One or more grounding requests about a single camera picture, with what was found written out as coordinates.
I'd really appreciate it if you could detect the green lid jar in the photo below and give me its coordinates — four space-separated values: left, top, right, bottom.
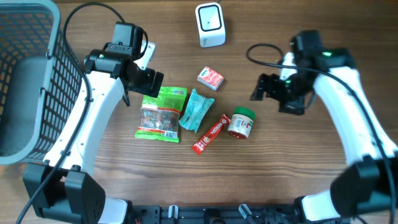
228 106 255 139

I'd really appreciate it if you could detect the green candy bag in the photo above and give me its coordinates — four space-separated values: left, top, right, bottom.
135 86 187 143

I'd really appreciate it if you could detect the red white tissue pack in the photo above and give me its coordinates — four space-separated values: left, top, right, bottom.
197 67 224 91

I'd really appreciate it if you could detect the teal snack packet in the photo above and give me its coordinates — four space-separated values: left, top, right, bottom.
179 89 215 133

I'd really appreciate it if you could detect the red coffee stick sachet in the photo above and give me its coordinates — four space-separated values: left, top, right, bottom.
192 114 231 155

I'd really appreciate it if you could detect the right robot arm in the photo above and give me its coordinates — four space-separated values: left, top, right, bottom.
251 30 397 223

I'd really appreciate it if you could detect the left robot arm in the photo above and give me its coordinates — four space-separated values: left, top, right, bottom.
23 22 164 223

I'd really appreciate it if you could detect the white barcode scanner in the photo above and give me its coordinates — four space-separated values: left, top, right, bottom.
195 2 226 48

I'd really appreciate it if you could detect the grey plastic mesh basket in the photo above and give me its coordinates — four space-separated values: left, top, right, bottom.
1 1 81 165

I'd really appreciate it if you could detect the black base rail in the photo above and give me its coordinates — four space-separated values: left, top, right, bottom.
132 204 299 224

